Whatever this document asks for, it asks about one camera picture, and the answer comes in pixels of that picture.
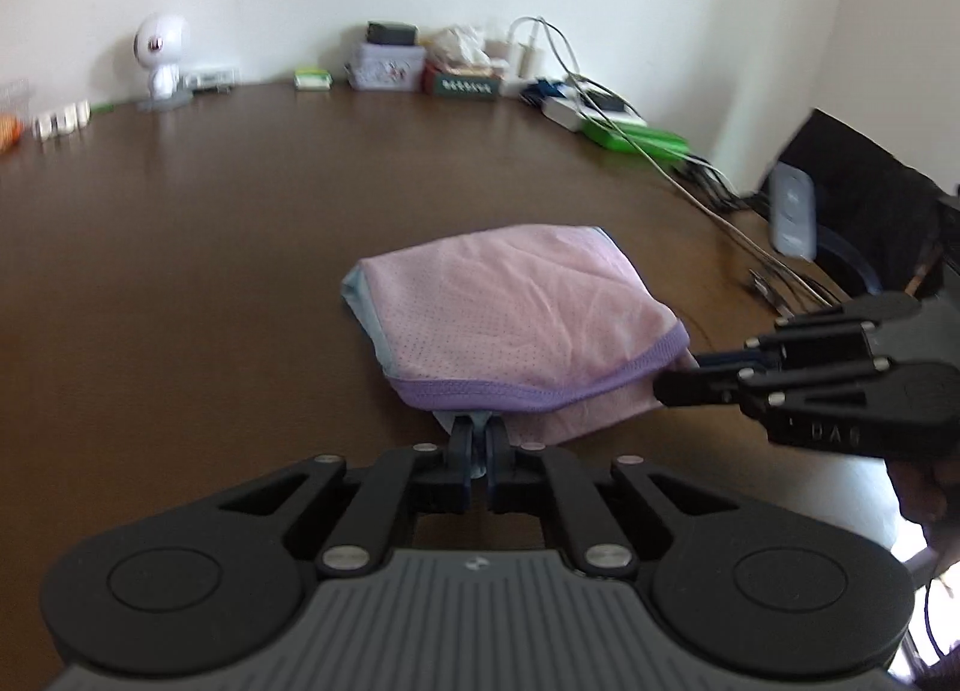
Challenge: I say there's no white round-head robot toy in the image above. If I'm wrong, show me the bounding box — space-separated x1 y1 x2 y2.
133 13 192 112

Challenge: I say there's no white charging cable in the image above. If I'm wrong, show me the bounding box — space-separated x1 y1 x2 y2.
506 14 847 309

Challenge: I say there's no white small device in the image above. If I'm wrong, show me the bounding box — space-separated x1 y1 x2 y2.
181 67 239 94

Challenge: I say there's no person's right hand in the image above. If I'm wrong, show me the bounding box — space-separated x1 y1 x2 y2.
885 460 947 525

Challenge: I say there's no white power strip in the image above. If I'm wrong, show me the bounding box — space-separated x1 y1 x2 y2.
542 96 594 133

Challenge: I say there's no green flat box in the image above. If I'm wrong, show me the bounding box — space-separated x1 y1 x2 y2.
581 120 690 161

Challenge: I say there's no black small box on tin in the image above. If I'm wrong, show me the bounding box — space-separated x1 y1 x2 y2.
364 21 418 47

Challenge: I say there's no white usb charger plug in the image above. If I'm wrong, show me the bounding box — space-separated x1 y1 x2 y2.
516 42 544 80

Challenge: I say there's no pink blue purple mesh garment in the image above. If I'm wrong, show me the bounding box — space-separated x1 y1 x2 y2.
342 225 695 445

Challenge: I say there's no white printed tin box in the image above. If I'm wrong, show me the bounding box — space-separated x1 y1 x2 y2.
347 42 427 92

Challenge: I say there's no black chair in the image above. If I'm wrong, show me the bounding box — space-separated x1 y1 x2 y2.
778 109 946 298

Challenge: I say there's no black cable bundle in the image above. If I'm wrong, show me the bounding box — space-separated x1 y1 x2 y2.
670 155 767 217

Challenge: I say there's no clear box of oranges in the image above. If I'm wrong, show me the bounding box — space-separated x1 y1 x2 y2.
0 80 31 154

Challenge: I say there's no small green white box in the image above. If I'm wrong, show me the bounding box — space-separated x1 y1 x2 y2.
293 68 334 91

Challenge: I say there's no dark green tissue box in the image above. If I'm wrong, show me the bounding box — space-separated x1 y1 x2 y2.
423 25 511 101

